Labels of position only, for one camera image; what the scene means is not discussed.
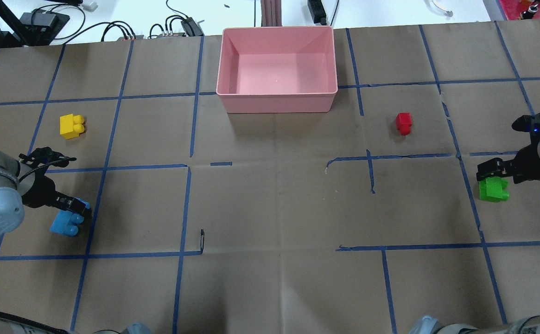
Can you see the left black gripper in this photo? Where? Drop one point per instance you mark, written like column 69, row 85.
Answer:
column 37, row 192

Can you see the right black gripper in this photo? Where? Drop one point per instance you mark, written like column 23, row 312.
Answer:
column 530, row 163

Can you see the blue toy block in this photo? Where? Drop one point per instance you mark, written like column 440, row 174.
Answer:
column 67, row 224

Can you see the green toy block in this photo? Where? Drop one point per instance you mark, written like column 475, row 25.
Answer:
column 493, row 189

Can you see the yellow toy block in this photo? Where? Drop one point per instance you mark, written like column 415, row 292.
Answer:
column 71, row 126

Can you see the red toy block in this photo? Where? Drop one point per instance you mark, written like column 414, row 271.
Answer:
column 403, row 123

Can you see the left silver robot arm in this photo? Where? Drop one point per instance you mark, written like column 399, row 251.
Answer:
column 23, row 183

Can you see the pink plastic box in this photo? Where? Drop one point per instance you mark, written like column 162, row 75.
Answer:
column 285, row 69

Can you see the black usb hub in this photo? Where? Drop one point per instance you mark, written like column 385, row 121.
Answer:
column 191, row 27

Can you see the black power strip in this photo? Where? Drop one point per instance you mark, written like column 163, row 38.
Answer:
column 317, row 12

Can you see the black camera stand base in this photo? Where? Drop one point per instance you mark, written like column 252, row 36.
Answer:
column 36, row 28

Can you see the aluminium profile post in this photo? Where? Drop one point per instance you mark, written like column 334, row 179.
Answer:
column 271, row 13

